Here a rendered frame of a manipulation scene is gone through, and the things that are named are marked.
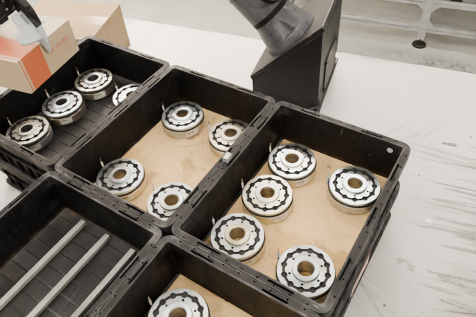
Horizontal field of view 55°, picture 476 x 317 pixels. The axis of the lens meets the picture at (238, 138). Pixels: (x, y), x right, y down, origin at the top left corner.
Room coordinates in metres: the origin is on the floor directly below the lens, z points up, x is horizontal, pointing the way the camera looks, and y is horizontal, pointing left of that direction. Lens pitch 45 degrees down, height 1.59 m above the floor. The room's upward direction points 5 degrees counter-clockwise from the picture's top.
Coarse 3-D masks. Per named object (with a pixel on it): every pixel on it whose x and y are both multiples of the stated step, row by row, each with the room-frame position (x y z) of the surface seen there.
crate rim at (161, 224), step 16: (160, 80) 0.89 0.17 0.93; (208, 80) 0.88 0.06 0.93; (256, 96) 0.80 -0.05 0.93; (80, 144) 0.69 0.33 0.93; (64, 160) 0.65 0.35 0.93; (80, 176) 0.60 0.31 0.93; (208, 176) 0.57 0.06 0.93; (96, 192) 0.56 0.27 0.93; (192, 192) 0.54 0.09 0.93; (128, 208) 0.52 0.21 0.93; (160, 224) 0.47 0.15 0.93
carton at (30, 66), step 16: (48, 16) 0.90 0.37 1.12; (0, 32) 0.85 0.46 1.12; (16, 32) 0.84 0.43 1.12; (48, 32) 0.83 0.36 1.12; (64, 32) 0.86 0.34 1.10; (0, 48) 0.79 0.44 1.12; (16, 48) 0.78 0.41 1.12; (32, 48) 0.78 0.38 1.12; (64, 48) 0.84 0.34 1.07; (0, 64) 0.75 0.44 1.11; (16, 64) 0.73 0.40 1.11; (32, 64) 0.76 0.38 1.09; (48, 64) 0.79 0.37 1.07; (0, 80) 0.76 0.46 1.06; (16, 80) 0.74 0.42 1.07; (32, 80) 0.74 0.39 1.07
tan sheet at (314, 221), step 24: (264, 168) 0.67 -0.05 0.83; (336, 168) 0.65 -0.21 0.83; (312, 192) 0.59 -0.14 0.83; (288, 216) 0.54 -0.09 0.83; (312, 216) 0.53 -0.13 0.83; (336, 216) 0.53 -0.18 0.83; (360, 216) 0.52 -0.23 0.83; (288, 240) 0.48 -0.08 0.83; (312, 240) 0.48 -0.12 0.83; (336, 240) 0.47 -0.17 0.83; (264, 264) 0.44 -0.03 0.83; (336, 264) 0.42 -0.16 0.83
